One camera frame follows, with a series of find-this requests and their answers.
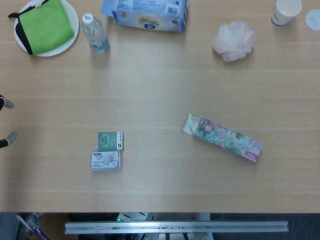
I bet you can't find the green soap box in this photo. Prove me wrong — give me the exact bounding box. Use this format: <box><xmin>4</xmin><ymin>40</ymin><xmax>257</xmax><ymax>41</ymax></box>
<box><xmin>96</xmin><ymin>130</ymin><xmax>125</xmax><ymax>151</ymax></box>

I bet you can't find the blue tissue pack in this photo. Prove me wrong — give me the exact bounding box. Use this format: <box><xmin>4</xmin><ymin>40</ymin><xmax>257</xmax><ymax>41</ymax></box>
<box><xmin>100</xmin><ymin>0</ymin><xmax>189</xmax><ymax>34</ymax></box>

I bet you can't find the floral toothpaste box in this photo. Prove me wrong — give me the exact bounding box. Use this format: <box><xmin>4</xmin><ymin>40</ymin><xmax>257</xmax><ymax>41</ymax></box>
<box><xmin>180</xmin><ymin>112</ymin><xmax>265</xmax><ymax>165</ymax></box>

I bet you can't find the green microfiber cloth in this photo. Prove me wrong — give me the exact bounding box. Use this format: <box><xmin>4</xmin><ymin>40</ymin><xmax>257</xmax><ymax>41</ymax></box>
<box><xmin>7</xmin><ymin>0</ymin><xmax>75</xmax><ymax>56</ymax></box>

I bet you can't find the white paper cup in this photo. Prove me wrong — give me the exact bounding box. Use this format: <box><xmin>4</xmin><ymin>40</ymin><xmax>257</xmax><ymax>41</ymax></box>
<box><xmin>270</xmin><ymin>0</ymin><xmax>303</xmax><ymax>28</ymax></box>

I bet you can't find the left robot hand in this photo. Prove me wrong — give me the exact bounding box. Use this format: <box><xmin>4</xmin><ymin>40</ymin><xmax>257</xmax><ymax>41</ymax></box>
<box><xmin>0</xmin><ymin>94</ymin><xmax>20</xmax><ymax>150</ymax></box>

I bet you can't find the white round plate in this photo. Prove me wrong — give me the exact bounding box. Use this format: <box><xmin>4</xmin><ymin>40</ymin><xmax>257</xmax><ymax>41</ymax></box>
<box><xmin>13</xmin><ymin>0</ymin><xmax>80</xmax><ymax>58</ymax></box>

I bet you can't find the small purple packet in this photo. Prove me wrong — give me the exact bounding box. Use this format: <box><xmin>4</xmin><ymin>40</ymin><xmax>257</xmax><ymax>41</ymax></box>
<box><xmin>89</xmin><ymin>150</ymin><xmax>124</xmax><ymax>173</ymax></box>

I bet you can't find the pink bath pouf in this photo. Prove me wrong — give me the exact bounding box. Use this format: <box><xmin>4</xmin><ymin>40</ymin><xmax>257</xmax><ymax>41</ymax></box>
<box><xmin>211</xmin><ymin>20</ymin><xmax>257</xmax><ymax>63</ymax></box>

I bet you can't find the white round cup lid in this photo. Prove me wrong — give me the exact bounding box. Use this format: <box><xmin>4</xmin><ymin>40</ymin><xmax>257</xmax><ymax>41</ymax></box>
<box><xmin>305</xmin><ymin>8</ymin><xmax>320</xmax><ymax>32</ymax></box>

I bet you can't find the clear plastic water bottle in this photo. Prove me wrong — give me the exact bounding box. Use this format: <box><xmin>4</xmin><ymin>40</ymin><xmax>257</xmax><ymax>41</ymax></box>
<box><xmin>81</xmin><ymin>13</ymin><xmax>111</xmax><ymax>54</ymax></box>

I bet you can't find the aluminium rail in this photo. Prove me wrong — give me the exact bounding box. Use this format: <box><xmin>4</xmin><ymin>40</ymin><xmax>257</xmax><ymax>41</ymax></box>
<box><xmin>64</xmin><ymin>220</ymin><xmax>290</xmax><ymax>235</ymax></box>

